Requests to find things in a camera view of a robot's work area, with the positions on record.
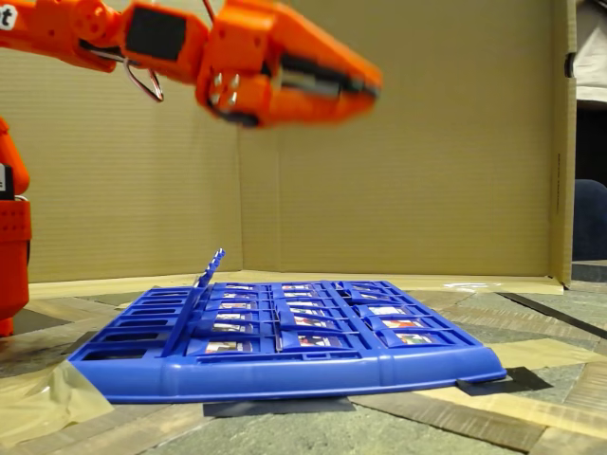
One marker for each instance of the person in white shirt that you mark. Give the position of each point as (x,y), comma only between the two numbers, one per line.
(593,66)

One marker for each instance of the brown packing tape piece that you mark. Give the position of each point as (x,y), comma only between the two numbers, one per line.
(545,353)

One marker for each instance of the purple illustrated game card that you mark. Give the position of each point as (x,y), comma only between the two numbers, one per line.
(234,305)

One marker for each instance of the purple Safeguard game card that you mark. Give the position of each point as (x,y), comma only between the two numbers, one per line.
(310,322)

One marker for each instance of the blue plastic guessing game board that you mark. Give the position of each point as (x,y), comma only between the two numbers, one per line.
(284,379)

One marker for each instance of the white character game card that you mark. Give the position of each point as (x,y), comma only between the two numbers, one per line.
(301,303)

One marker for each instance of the Bumbler blue flip tile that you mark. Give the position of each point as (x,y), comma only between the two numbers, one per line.
(398,323)

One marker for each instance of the purple Ultrasonic game card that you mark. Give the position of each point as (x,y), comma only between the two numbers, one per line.
(318,341)

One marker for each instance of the brown cardboard box wall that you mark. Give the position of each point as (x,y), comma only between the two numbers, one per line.
(379,189)

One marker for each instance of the dark blue chair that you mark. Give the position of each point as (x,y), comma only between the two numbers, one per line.
(590,223)

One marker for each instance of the purple Beast Tamer game card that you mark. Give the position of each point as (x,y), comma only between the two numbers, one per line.
(239,286)

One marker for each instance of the brown-red character game card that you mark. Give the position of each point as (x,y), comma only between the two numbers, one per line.
(294,286)

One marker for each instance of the green-white character game card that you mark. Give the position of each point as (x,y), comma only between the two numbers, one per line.
(296,294)

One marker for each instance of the Mr Mist blue flip tile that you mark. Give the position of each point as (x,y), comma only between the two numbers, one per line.
(386,311)

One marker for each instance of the purple Zap game card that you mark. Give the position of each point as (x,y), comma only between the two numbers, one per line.
(237,296)

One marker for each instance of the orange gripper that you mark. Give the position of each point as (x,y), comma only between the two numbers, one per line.
(247,57)

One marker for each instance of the long black tape line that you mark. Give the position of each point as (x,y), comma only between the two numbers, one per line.
(559,316)

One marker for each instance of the crumpled clear packing tape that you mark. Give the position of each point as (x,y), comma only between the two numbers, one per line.
(42,407)

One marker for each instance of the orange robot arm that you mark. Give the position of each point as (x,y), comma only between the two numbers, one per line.
(57,28)

